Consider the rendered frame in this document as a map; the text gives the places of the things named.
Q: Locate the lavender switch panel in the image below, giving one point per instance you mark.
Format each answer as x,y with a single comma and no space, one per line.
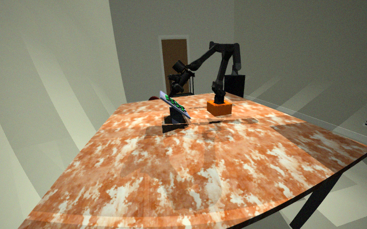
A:
176,110

